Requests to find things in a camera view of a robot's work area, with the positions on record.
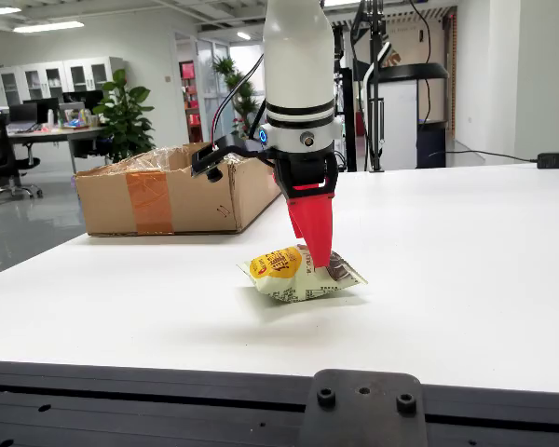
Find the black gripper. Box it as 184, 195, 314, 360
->
272, 142, 341, 270

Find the yellow green sunflower seed bag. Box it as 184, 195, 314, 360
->
236, 243, 369, 303

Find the dark blue bin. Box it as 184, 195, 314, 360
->
416, 118, 448, 169

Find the open cardboard box bin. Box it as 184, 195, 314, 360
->
74, 142, 283, 237

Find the white kiosk with black top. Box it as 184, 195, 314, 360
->
362, 62, 450, 171

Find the tall slender potted plant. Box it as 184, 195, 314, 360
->
211, 55, 267, 140

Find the red display shelf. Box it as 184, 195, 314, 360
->
178, 60, 204, 143

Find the black metal mounting plate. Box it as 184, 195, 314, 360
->
296, 369, 429, 447

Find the broad leaf potted plant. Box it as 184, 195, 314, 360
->
91, 68, 157, 164

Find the wide black computer monitor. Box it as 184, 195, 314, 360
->
61, 89, 105, 113

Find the grey office desk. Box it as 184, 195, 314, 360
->
7, 124, 106, 175

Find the small black computer monitor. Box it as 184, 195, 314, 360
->
7, 102, 39, 125

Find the black office chair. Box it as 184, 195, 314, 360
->
0, 113, 45, 206

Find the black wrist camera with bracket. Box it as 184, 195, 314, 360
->
189, 141, 277, 184

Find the red and black camera cable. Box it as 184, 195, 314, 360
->
211, 52, 266, 151

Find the black camera stand pole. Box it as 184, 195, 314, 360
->
350, 0, 389, 174

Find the black power adapter cable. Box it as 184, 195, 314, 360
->
428, 149, 539, 164

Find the hanging black cable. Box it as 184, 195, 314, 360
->
408, 0, 433, 123

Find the black aluminium frame rail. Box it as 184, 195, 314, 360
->
0, 359, 559, 447

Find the white glass door wall cabinet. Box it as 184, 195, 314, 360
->
0, 56, 125, 109

